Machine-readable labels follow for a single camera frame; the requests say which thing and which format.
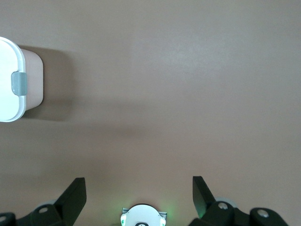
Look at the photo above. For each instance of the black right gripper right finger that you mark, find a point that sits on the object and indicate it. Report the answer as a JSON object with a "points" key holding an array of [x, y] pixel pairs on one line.
{"points": [[211, 204]]}

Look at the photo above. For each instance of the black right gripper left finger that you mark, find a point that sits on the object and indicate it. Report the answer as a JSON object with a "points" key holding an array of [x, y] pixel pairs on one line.
{"points": [[68, 202]]}

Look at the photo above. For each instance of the white box lid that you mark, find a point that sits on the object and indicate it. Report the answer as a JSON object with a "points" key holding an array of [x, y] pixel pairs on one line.
{"points": [[9, 80]]}

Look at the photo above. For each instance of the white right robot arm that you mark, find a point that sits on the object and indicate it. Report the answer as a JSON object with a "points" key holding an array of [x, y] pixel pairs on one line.
{"points": [[141, 215]]}

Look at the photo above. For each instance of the pink plastic box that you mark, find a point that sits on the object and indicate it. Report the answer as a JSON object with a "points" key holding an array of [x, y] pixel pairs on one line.
{"points": [[34, 77]]}

